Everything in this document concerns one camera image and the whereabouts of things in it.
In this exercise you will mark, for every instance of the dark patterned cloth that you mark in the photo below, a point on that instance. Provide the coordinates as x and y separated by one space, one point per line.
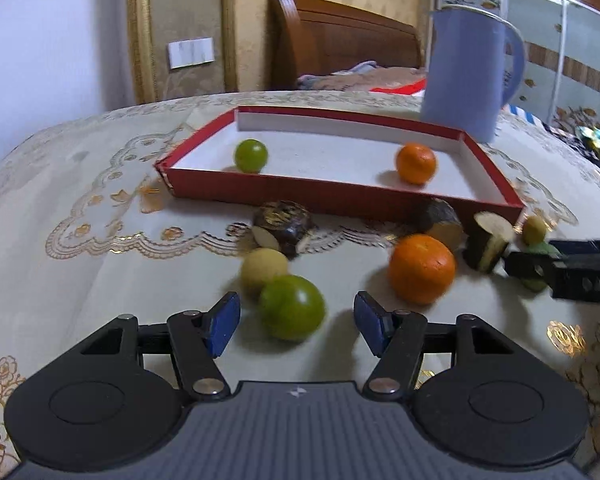
592 142

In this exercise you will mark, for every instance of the small olive green fruit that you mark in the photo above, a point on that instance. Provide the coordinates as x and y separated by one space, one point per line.
534 230

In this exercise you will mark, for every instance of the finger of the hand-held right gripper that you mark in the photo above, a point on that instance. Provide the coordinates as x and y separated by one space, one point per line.
530 266
575 246

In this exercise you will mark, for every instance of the green oval fruit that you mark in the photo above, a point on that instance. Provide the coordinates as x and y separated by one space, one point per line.
539 250

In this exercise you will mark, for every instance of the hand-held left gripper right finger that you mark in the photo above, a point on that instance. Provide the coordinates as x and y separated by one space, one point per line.
370 320

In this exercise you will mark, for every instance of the gold wall frame moulding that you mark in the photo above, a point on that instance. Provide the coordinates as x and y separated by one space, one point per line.
142 35

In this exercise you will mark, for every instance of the small green round fruit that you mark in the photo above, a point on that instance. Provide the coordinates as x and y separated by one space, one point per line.
251 156

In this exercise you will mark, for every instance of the light blue electric kettle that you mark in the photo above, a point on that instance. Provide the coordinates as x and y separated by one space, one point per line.
460 70

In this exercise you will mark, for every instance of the red cardboard box tray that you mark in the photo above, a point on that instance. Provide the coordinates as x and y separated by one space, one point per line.
330 175

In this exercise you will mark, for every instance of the white wall light switch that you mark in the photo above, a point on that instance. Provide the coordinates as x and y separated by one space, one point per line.
191 53

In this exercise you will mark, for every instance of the pale yellow round fruit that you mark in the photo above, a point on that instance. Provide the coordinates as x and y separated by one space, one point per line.
260 267

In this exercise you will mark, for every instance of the large green round fruit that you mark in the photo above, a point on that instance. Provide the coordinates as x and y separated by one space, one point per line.
292 307

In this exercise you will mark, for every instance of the floral glass door wardrobe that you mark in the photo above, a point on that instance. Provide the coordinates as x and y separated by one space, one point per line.
570 50

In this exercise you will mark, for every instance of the striped brown blanket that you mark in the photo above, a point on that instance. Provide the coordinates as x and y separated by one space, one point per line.
360 80

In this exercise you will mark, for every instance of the small orange tangerine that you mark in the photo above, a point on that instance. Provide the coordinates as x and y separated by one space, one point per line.
416 163

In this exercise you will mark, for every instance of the large orange tangerine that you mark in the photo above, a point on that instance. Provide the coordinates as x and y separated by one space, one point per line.
421 269

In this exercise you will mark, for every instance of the dark brown water chestnut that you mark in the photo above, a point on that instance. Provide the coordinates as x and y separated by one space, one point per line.
285 222

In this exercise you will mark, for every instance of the wooden bed headboard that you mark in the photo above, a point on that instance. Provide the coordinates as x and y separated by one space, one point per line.
340 40

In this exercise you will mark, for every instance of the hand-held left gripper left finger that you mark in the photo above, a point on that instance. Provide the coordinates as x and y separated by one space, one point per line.
223 322

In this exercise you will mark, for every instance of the dark cut root piece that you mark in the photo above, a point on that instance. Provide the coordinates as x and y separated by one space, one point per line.
486 245
442 220

